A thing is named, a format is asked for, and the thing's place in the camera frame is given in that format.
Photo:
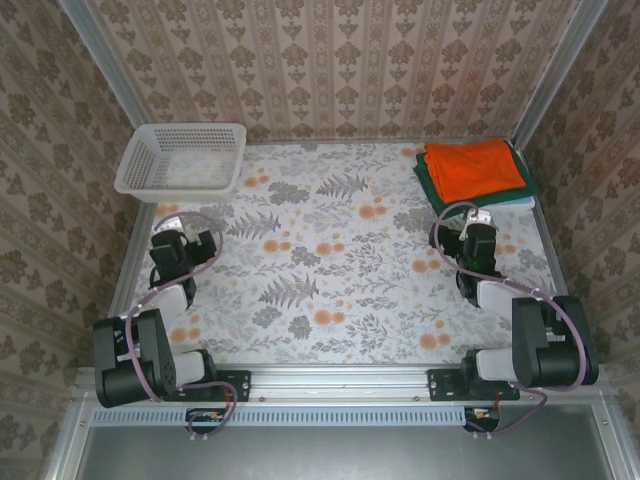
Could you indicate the orange t-shirt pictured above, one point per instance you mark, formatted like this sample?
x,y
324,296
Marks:
x,y
475,167

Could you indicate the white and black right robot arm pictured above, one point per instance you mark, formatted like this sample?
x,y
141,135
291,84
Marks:
x,y
545,360

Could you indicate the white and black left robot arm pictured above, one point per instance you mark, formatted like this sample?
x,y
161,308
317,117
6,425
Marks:
x,y
115,380

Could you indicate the folded dark green t-shirt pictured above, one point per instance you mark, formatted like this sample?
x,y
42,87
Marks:
x,y
426,180

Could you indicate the folded light blue t-shirt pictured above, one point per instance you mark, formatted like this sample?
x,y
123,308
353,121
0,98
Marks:
x,y
520,202

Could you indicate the white perforated plastic basket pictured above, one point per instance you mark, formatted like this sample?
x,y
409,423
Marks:
x,y
150,160

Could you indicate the floral tablecloth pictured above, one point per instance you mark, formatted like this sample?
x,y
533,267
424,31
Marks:
x,y
325,280

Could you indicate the grey metal sheet panel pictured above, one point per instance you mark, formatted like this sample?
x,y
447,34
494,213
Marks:
x,y
325,455

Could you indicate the aluminium table side rail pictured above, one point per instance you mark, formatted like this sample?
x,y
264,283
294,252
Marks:
x,y
131,260
547,240

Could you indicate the thin aluminium rail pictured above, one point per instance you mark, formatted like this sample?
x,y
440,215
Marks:
x,y
375,140

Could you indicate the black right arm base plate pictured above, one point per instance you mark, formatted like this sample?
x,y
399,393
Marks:
x,y
442,385

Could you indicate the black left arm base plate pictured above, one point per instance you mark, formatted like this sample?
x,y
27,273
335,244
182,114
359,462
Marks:
x,y
239,385

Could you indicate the wide aluminium frame rail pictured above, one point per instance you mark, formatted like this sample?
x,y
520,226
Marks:
x,y
340,382

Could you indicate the aluminium frame post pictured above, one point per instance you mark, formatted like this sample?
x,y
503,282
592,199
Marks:
x,y
556,75
106,60

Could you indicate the aluminium lower frame rail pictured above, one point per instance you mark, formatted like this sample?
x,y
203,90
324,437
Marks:
x,y
70,440
614,440

